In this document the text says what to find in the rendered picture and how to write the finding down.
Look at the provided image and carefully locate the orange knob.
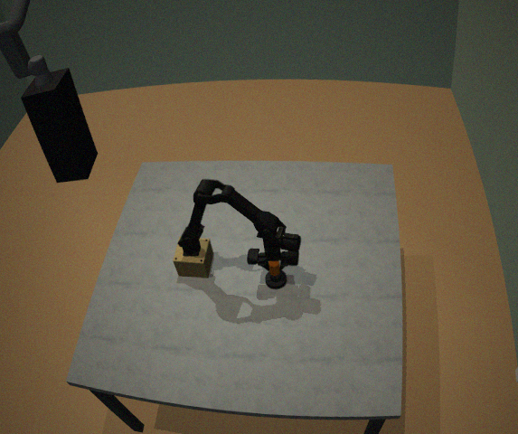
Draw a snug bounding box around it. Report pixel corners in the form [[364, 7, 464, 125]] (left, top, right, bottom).
[[268, 261, 280, 276]]

